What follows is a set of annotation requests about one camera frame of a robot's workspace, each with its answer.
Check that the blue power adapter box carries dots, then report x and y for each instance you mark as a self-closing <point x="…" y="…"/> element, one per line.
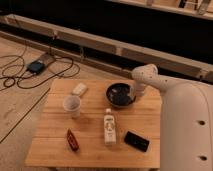
<point x="35" y="67"/>

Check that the dark ceramic bowl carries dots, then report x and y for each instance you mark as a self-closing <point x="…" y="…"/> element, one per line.
<point x="120" y="95"/>

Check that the wooden square table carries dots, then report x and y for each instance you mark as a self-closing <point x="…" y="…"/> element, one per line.
<point x="50" y="147"/>

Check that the white plastic bottle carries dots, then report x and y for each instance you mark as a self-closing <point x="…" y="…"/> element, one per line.
<point x="109" y="127"/>

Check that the white paper cup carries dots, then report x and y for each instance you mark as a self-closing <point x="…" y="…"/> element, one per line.
<point x="72" y="104"/>

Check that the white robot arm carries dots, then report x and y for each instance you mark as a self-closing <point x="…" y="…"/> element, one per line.
<point x="186" y="126"/>

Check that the black rectangular case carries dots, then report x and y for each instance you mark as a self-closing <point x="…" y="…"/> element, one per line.
<point x="136" y="141"/>

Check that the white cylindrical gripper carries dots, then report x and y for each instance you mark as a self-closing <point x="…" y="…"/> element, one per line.
<point x="138" y="89"/>

